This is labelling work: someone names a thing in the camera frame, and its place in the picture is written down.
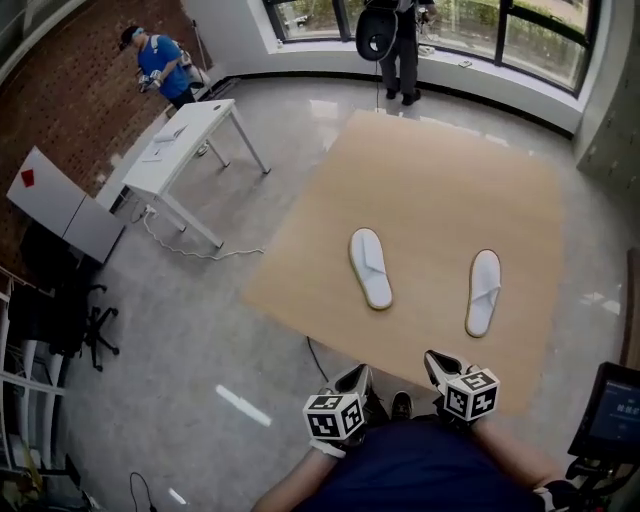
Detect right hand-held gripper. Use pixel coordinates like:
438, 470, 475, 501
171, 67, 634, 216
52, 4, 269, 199
423, 349, 501, 426

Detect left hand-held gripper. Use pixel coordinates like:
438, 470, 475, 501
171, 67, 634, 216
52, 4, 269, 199
302, 363, 386, 446

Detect white slipper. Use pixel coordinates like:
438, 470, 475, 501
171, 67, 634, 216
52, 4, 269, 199
348, 227, 395, 311
464, 249, 502, 339

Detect person's left forearm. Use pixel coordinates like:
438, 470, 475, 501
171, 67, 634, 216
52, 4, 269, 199
249, 449, 341, 512

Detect person's right forearm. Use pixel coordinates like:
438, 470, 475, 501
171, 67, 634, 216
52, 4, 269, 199
469, 419, 561, 494

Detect person's black shoe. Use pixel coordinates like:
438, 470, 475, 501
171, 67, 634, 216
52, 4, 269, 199
391, 391, 414, 421

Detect person's navy shirt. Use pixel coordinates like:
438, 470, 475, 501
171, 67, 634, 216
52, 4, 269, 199
299, 417, 566, 512

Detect black tablet screen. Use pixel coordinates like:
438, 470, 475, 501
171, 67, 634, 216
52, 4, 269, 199
568, 361, 640, 457

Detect wooden table with white legs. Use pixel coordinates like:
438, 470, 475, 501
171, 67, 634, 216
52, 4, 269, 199
241, 110, 569, 416

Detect black tablet stand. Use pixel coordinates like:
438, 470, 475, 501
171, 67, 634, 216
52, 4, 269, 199
542, 452, 640, 512

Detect brown wooden boards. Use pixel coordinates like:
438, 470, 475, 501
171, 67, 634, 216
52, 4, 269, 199
619, 247, 640, 371

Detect grey metal cabinet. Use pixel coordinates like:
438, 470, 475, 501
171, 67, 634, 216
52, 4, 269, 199
574, 0, 640, 194

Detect white desk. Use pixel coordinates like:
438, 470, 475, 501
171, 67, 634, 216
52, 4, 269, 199
121, 98, 272, 250

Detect white paper stack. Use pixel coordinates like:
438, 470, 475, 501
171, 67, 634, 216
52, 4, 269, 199
152, 126, 189, 145

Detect white shelf rack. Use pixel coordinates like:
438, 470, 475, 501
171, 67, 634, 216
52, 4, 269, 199
0, 277, 66, 474

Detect black framed window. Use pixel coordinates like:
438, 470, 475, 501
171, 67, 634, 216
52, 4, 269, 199
262, 0, 601, 99

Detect black round bag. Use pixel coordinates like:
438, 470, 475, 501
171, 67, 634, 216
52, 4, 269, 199
355, 5, 400, 62

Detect white cabinet with red mark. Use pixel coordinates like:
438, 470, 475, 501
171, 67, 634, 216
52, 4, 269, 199
6, 145, 126, 266

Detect white pole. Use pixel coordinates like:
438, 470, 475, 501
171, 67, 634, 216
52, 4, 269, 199
192, 18, 215, 97

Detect white wrist strap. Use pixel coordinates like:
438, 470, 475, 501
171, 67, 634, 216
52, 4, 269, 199
308, 437, 348, 459

